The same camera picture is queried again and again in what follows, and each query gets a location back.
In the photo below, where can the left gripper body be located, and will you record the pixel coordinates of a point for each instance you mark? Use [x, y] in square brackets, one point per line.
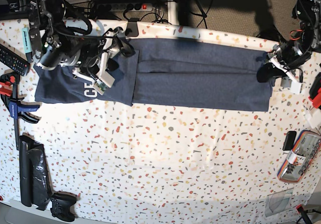
[289, 55]

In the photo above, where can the black game controller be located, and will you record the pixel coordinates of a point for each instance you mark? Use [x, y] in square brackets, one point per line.
[61, 204]

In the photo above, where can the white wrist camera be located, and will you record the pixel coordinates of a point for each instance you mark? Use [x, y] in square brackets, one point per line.
[94, 72]
[296, 85]

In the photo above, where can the white metal table leg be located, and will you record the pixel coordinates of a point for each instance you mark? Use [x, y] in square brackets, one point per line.
[172, 13]

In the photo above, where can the black plastic bag roll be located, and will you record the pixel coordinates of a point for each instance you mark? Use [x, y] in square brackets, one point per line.
[34, 177]

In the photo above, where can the black clip on table edge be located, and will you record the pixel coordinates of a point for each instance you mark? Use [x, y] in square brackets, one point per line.
[132, 28]

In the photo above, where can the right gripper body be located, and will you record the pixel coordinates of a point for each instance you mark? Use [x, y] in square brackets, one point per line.
[96, 44]

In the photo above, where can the red black clamp bottom right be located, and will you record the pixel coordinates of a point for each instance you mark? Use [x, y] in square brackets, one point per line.
[303, 215]

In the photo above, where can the mint green highlighter pen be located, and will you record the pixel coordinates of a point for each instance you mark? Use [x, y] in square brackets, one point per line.
[27, 45]

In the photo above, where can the small black box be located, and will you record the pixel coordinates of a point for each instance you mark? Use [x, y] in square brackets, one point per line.
[289, 141]

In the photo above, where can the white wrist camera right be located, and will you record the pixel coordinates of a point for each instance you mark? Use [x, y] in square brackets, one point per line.
[94, 72]

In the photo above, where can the red black clamp right edge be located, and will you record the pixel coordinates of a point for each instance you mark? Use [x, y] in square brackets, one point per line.
[314, 92]

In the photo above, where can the black TV remote control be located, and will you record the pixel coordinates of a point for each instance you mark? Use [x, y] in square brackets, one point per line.
[14, 61]

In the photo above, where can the white power strip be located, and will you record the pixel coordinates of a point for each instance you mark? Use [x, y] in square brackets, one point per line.
[120, 7]

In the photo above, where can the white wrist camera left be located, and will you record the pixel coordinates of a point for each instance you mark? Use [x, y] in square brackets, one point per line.
[296, 85]

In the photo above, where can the white plastic connector piece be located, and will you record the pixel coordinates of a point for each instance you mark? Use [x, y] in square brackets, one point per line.
[312, 117]

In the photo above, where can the clear plastic sheet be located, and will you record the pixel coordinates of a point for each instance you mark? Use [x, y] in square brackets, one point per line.
[278, 202]

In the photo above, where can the striped transparent pencil case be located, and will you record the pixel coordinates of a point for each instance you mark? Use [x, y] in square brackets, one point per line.
[300, 157]

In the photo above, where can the blue black bar clamp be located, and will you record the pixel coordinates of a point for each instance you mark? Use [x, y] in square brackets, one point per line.
[9, 96]

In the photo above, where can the blue grey T-shirt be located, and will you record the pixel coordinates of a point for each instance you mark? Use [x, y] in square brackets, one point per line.
[170, 72]

